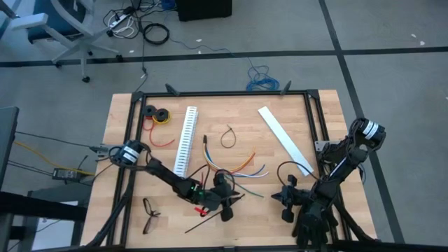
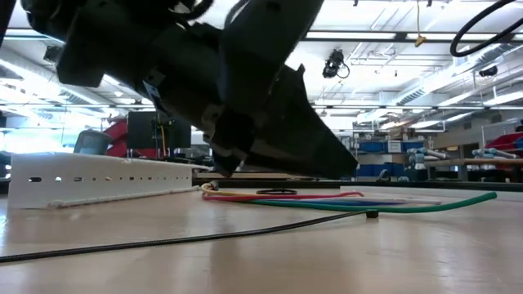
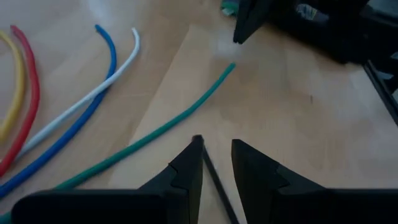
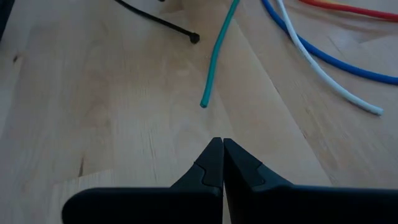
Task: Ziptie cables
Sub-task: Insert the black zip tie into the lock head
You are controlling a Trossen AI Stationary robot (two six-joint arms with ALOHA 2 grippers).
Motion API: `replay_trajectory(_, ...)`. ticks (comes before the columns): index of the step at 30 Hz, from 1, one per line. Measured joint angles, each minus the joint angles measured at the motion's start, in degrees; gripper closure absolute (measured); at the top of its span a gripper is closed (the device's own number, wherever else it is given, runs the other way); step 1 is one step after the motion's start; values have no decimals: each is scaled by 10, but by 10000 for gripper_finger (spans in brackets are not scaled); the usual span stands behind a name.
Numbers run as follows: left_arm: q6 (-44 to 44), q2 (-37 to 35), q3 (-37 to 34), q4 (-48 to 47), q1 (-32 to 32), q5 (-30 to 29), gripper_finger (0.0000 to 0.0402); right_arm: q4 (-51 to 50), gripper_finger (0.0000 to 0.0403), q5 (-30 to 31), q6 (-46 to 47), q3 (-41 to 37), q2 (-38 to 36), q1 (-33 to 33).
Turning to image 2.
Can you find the white cable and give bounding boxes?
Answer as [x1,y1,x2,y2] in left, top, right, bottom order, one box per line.
[351,197,443,206]

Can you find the red and blue bin rack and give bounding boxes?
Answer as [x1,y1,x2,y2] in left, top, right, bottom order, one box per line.
[485,131,523,153]

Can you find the black monitor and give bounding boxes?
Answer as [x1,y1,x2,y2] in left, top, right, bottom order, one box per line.
[127,110,192,150]

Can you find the white perforated cable raceway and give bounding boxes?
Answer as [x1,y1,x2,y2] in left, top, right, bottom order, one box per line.
[7,152,212,210]

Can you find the black zip tie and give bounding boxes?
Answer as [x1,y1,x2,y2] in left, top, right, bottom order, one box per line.
[0,209,380,265]
[256,188,299,196]

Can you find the wooden top workbench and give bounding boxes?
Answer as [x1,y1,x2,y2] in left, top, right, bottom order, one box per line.
[423,158,523,183]

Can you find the yellow hanging cord pull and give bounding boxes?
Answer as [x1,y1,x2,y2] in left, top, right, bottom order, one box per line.
[413,0,427,48]

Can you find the blue cable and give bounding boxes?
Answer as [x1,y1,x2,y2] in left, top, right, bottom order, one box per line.
[261,198,409,207]

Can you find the blue bin shelf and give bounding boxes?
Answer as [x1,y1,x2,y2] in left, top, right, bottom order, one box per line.
[351,136,428,180]

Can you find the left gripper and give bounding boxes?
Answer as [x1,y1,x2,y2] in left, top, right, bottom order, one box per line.
[150,23,256,179]

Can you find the green cable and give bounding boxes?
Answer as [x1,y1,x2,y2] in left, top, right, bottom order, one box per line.
[247,190,498,214]

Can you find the red machine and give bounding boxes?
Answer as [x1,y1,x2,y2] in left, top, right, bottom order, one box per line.
[104,118,163,160]

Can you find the wooden desk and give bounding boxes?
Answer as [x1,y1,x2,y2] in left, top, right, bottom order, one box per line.
[206,171,322,180]

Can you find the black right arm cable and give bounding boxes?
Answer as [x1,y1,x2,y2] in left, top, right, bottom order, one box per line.
[449,0,523,59]

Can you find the grey chair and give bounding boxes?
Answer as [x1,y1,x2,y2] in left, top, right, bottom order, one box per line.
[73,129,114,156]

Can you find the yellow cable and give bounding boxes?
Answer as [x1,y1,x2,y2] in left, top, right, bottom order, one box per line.
[199,182,287,198]

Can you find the black frame-mounted device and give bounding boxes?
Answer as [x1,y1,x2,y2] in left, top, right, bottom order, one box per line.
[42,44,65,65]

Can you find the black overhead camera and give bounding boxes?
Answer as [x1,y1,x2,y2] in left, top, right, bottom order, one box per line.
[321,48,351,80]

